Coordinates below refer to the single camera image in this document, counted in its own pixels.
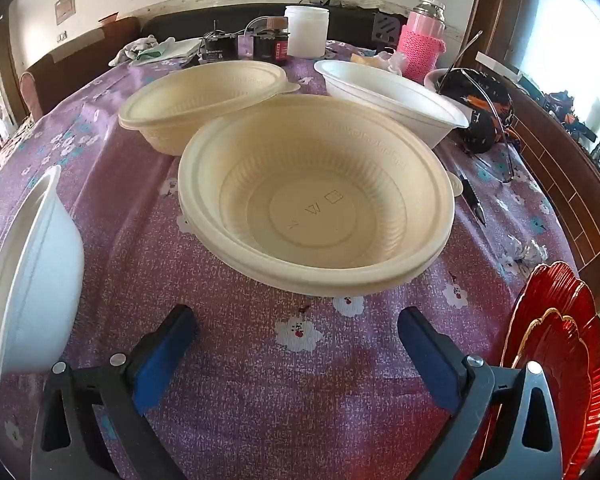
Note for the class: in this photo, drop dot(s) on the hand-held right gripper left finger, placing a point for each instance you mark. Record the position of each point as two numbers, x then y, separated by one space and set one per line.
156 365

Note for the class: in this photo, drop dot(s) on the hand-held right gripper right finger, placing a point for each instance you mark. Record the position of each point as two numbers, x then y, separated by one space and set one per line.
430 360

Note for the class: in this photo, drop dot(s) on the white bowl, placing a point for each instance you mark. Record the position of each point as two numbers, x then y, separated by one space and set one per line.
380 90
35 285

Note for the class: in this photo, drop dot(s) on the large red ribbed plate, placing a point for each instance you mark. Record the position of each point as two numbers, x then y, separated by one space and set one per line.
555 290

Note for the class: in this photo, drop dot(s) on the small red gold-rimmed plate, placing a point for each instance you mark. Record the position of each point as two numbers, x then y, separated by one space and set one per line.
575 375

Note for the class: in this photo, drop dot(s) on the cream plastic bowl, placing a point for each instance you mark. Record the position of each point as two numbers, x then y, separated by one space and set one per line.
190 100
310 210

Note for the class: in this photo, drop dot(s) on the purple floral tablecloth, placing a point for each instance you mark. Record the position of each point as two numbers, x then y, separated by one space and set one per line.
260 385

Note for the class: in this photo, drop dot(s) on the crumpled clear plastic wrapper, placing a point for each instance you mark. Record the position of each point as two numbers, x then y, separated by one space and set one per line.
522 251

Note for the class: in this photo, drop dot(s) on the black pen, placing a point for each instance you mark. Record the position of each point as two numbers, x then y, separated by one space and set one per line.
470 195

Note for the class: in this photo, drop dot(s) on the wooden brick-pattern partition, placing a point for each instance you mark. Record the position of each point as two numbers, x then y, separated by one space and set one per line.
570 210

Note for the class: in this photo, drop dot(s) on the brown armchair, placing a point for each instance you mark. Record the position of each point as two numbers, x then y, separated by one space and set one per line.
80 70

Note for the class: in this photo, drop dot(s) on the white crumpled cloth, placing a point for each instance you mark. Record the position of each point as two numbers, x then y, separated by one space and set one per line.
135 49

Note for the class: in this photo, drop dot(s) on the black orange patterned scarf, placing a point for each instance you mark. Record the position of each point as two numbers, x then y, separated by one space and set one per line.
480 110

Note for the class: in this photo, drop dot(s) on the white cup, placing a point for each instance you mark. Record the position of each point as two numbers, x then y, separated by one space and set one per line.
434 80

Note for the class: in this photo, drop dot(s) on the white green tissue pack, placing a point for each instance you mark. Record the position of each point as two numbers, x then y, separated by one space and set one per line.
180 49

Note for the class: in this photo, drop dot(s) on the black orange tool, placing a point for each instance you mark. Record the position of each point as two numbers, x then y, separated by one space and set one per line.
565 110

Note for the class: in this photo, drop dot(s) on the clear bag of yellow snacks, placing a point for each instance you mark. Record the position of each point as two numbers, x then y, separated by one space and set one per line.
375 62

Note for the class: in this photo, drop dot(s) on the white flat box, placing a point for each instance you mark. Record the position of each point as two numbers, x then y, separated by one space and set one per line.
497 65

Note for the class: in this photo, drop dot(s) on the thermos with pink knit sleeve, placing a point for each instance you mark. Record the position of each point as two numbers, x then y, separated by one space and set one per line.
420 50

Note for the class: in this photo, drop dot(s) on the black round jar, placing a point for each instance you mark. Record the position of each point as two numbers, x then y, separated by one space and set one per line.
219 49

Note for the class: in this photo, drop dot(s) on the dark slotted plastic piece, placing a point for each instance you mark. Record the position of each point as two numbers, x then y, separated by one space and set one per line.
386 27

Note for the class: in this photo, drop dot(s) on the dark jar with red label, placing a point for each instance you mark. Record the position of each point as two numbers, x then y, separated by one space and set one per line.
272 45

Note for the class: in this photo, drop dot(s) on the white plastic jar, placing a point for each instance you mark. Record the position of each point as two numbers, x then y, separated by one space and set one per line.
306 32

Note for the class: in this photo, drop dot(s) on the tan wall box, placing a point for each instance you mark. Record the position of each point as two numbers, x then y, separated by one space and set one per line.
65 7

